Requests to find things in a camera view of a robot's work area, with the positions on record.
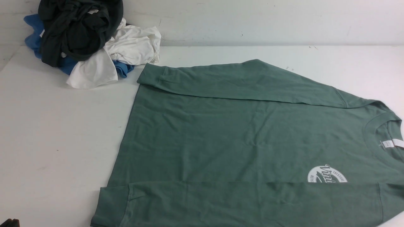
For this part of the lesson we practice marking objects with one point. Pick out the green long sleeve shirt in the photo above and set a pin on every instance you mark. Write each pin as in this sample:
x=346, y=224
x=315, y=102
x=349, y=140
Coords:
x=252, y=145

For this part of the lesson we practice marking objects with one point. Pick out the blue crumpled garment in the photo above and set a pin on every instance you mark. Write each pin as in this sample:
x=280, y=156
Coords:
x=67, y=64

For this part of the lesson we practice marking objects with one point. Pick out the white crumpled garment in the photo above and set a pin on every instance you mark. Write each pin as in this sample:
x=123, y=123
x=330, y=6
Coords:
x=128, y=47

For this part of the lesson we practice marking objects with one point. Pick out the dark green crumpled garment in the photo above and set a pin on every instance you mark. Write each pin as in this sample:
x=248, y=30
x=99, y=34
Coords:
x=77, y=28

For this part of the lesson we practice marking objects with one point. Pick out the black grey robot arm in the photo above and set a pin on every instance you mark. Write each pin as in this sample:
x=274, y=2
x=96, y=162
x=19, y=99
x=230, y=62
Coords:
x=11, y=223

